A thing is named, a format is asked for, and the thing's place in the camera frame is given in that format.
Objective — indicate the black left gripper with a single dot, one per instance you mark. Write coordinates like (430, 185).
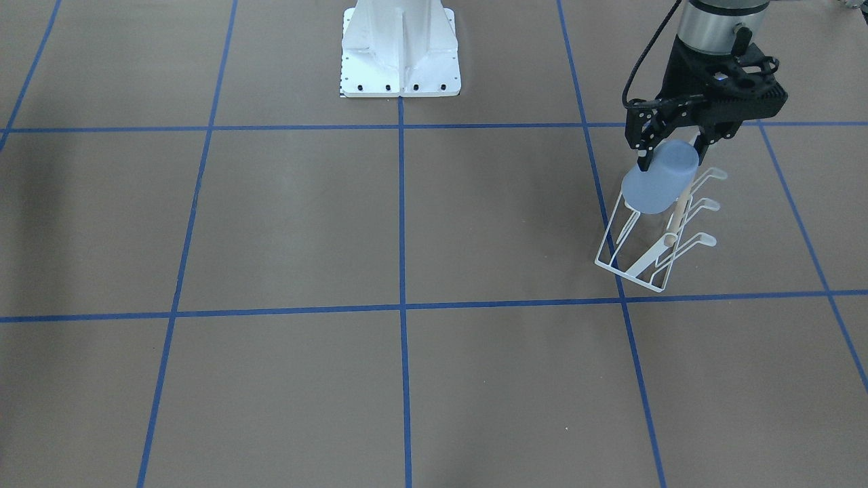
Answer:
(681, 79)

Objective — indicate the light blue plastic cup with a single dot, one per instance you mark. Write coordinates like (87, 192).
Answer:
(671, 169)

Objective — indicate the white wire cup holder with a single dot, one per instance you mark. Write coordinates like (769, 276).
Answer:
(643, 248)

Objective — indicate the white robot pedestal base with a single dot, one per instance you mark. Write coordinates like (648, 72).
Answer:
(399, 49)

